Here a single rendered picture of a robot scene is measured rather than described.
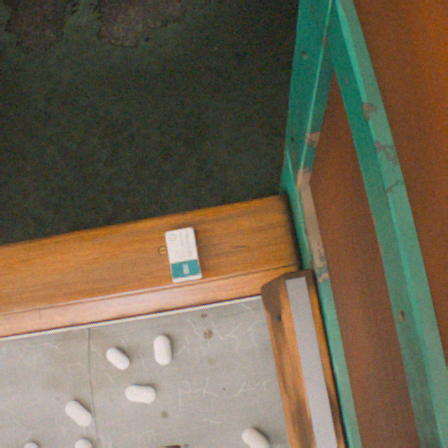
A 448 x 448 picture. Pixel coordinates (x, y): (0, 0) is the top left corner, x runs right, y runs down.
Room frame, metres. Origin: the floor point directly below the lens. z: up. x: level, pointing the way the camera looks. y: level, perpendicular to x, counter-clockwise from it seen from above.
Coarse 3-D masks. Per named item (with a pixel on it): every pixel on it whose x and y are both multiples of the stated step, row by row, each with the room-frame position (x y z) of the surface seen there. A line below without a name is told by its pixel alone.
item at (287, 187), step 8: (288, 160) 0.32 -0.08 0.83; (288, 168) 0.31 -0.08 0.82; (288, 176) 0.31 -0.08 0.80; (280, 184) 0.34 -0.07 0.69; (288, 184) 0.31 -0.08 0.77; (280, 192) 0.33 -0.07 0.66; (288, 192) 0.30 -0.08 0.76; (296, 192) 0.28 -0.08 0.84; (296, 200) 0.27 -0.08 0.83; (296, 208) 0.26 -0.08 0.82; (296, 216) 0.26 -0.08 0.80; (296, 224) 0.26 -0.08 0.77; (296, 232) 0.25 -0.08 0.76; (304, 232) 0.23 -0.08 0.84; (304, 240) 0.22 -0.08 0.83; (304, 248) 0.22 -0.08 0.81; (304, 256) 0.21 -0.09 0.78; (304, 264) 0.21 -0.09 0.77; (328, 352) 0.09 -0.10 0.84; (336, 392) 0.04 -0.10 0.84
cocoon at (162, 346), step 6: (162, 336) 0.13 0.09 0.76; (156, 342) 0.13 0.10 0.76; (162, 342) 0.13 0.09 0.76; (168, 342) 0.13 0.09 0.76; (156, 348) 0.12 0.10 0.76; (162, 348) 0.12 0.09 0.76; (168, 348) 0.12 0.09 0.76; (156, 354) 0.11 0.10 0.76; (162, 354) 0.11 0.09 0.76; (168, 354) 0.11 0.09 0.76; (156, 360) 0.10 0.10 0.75; (162, 360) 0.10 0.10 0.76; (168, 360) 0.10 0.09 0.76
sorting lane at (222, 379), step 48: (48, 336) 0.15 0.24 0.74; (96, 336) 0.14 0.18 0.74; (144, 336) 0.14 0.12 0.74; (192, 336) 0.13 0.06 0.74; (240, 336) 0.13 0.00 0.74; (0, 384) 0.09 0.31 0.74; (48, 384) 0.08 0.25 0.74; (96, 384) 0.08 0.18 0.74; (144, 384) 0.08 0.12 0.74; (192, 384) 0.07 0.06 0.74; (240, 384) 0.07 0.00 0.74; (0, 432) 0.03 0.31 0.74; (48, 432) 0.02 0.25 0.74; (96, 432) 0.02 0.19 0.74; (144, 432) 0.02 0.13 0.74; (192, 432) 0.01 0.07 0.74; (240, 432) 0.01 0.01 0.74
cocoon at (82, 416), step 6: (72, 402) 0.06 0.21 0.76; (78, 402) 0.06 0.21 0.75; (66, 408) 0.05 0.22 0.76; (72, 408) 0.05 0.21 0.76; (78, 408) 0.05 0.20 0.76; (84, 408) 0.05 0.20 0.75; (72, 414) 0.04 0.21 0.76; (78, 414) 0.04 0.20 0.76; (84, 414) 0.04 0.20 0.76; (90, 414) 0.04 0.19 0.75; (78, 420) 0.03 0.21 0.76; (84, 420) 0.03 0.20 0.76; (90, 420) 0.03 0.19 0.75
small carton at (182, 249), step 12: (192, 228) 0.26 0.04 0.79; (168, 240) 0.25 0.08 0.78; (180, 240) 0.25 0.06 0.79; (192, 240) 0.24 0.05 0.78; (168, 252) 0.23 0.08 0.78; (180, 252) 0.23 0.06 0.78; (192, 252) 0.23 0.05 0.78; (180, 264) 0.22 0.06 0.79; (192, 264) 0.21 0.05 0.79; (180, 276) 0.20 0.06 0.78; (192, 276) 0.20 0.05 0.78
